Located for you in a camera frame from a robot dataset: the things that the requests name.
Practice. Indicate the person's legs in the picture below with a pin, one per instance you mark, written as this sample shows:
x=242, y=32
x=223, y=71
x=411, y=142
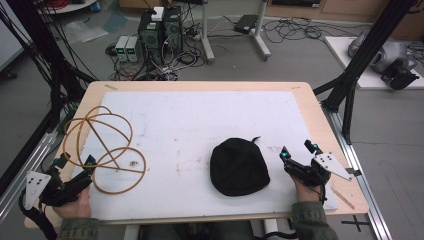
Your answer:
x=200, y=231

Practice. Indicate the white box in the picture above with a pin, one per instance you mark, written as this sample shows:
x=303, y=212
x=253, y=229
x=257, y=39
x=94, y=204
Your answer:
x=158, y=13

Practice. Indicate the person's right hand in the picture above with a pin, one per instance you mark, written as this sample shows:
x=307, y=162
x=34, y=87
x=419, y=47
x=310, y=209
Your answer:
x=305, y=192

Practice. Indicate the black knit beanie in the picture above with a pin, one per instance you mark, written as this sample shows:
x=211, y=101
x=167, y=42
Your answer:
x=238, y=166

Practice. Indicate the grey metal stand leg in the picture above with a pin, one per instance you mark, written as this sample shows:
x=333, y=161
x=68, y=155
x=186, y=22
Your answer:
x=207, y=33
x=260, y=33

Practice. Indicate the white platform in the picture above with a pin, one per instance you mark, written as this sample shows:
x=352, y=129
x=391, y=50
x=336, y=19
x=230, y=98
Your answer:
x=343, y=56

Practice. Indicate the aluminium rail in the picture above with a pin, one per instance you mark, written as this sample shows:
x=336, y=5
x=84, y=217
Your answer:
x=23, y=173
x=360, y=166

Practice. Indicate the white foam sheet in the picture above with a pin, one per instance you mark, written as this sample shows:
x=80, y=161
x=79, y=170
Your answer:
x=200, y=126

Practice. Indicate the flat black box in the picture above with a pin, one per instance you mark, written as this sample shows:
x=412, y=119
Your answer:
x=246, y=23

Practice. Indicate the clear plastic sheet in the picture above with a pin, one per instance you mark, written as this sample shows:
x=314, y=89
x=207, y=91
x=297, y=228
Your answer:
x=85, y=31

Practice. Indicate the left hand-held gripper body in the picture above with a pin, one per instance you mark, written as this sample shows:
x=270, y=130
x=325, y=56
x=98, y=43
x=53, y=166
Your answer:
x=56, y=193

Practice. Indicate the grey power supply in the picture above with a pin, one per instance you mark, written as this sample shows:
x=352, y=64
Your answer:
x=133, y=49
x=121, y=48

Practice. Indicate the person's left hand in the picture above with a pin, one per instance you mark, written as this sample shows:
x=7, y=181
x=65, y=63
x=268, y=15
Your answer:
x=75, y=205

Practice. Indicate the white board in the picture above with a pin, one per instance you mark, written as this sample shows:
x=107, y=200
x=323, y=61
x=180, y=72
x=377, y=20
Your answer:
x=10, y=36

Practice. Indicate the black computer tower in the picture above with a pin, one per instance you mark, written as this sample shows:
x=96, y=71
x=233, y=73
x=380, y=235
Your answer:
x=150, y=36
x=173, y=30

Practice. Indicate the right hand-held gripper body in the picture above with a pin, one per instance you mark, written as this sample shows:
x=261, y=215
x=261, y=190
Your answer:
x=316, y=170

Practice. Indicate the black device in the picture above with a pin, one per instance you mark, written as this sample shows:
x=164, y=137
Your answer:
x=400, y=76

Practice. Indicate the grey rounded machine shell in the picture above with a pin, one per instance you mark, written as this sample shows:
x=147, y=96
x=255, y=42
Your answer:
x=386, y=53

